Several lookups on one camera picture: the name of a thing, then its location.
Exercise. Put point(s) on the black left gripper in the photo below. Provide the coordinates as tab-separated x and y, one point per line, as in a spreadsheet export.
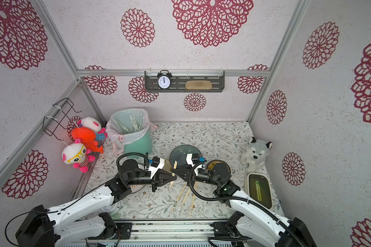
161	178

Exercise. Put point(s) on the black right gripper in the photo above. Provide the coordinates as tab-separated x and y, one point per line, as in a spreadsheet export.
192	174

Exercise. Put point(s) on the disposable chopsticks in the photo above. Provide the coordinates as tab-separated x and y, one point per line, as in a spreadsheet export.
186	198
193	201
173	174
179	197

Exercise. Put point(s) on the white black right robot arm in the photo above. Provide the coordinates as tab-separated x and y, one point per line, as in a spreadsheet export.
251	219

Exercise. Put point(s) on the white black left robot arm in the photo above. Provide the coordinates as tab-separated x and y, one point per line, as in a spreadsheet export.
62	224

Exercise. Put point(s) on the small pale yellow plate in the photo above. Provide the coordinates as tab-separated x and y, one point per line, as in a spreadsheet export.
167	166

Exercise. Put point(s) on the dark green glass plate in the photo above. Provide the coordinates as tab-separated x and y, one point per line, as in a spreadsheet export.
179	154

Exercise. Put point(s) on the white orange patterned plate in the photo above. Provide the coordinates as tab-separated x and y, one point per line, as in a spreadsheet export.
136	188

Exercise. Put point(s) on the yellow black patterned plate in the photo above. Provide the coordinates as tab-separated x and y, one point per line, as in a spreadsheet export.
212	163

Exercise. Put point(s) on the green trash bin with bag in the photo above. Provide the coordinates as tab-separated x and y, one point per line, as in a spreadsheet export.
129	131

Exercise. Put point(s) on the white alarm clock on table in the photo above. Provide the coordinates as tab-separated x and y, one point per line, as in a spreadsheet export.
111	209

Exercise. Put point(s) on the grey husky plush toy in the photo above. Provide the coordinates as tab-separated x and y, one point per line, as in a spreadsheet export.
255	154

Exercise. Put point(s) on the white green rectangular tray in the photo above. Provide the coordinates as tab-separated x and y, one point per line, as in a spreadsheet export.
257	186

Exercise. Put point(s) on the red plush toy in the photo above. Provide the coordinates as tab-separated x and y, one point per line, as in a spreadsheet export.
87	137

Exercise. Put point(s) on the wooden brush on shelf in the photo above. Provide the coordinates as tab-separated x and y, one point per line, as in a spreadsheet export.
198	85

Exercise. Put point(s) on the white plush with yellow glasses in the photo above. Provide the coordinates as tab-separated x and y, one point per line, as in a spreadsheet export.
78	155

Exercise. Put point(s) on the black alarm clock on shelf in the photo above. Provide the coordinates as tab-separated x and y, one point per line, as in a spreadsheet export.
164	79

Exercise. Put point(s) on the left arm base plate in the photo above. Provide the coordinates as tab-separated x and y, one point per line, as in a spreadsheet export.
121	231

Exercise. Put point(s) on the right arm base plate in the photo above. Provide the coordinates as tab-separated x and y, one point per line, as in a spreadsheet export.
225	229

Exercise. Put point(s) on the grey wall shelf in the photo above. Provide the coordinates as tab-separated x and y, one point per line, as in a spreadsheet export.
179	80

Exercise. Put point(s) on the black wire wall basket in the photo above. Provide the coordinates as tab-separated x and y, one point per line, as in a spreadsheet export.
65	117

